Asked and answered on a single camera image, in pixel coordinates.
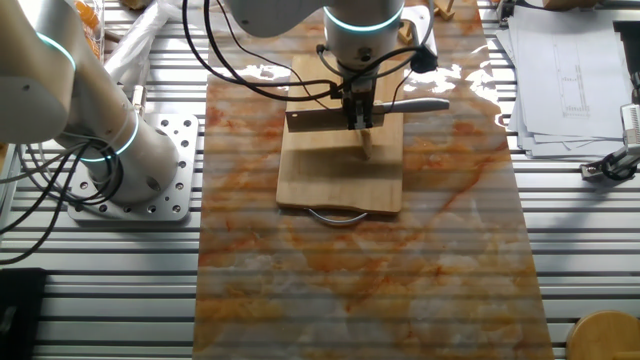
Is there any wooden cutting board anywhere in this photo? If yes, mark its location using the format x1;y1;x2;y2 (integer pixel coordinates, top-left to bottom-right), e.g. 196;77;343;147
275;54;406;227

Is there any orange fruit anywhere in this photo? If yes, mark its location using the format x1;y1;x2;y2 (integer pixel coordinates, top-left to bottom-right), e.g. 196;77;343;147
73;0;104;61

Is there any orange marble pattern mat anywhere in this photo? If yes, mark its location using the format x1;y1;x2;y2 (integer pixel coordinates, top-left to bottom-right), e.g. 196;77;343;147
192;0;555;360

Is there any black box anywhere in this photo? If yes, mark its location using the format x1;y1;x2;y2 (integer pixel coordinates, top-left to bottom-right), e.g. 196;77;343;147
0;267;49;360

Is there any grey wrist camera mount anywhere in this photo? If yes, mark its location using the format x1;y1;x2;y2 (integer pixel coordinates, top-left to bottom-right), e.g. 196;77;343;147
398;4;440;75

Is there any clear plastic fruit tray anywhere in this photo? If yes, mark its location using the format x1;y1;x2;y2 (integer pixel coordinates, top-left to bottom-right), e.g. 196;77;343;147
69;0;107;64

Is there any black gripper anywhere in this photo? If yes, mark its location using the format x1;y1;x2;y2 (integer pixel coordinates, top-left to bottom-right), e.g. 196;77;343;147
335;64;377;131

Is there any black base cable bundle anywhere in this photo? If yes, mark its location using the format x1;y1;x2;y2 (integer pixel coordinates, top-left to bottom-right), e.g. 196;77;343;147
0;139;126;265

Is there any wooden knife rack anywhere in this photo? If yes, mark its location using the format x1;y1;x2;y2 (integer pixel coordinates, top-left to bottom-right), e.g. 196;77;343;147
397;0;457;46

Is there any long lotus root piece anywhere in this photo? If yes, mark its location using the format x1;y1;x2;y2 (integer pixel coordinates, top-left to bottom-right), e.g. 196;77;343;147
358;128;375;162

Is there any steel cleaver knife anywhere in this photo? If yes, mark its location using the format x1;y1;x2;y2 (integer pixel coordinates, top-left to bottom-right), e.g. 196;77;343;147
285;97;451;134

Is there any metal cable connector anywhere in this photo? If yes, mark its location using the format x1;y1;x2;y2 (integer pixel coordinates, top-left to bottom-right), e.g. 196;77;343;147
130;84;148;117

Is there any clear plastic bag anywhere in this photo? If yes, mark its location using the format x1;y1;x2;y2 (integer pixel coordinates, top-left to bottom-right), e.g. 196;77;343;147
102;0;211;87

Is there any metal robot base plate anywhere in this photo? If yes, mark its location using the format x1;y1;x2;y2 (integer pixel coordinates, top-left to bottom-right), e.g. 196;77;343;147
67;113;200;223

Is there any stack of white papers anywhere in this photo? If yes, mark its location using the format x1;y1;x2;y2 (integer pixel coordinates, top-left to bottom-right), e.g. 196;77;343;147
494;4;635;160

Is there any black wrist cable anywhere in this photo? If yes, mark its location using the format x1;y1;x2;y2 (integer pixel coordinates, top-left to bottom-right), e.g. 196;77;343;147
182;0;441;114

